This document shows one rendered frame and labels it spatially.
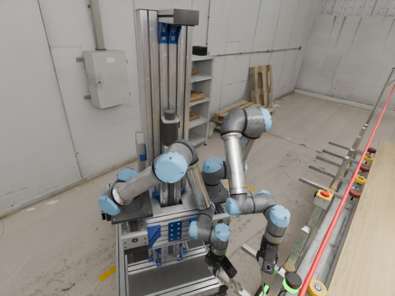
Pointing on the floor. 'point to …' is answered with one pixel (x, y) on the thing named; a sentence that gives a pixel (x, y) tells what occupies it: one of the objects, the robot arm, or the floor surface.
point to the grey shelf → (202, 83)
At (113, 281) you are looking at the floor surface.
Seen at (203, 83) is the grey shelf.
